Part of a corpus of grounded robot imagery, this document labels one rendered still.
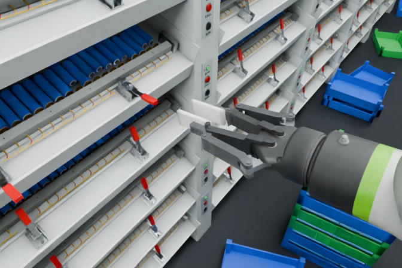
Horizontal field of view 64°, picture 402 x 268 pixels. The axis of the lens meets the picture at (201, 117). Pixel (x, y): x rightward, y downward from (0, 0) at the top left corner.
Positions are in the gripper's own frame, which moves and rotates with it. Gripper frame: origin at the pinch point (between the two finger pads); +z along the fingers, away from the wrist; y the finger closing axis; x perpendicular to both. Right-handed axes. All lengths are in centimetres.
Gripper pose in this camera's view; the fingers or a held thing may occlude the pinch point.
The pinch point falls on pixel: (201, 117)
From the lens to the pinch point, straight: 53.4
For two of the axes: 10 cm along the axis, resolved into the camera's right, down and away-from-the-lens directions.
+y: 6.3, -5.2, 5.7
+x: -1.4, -8.0, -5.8
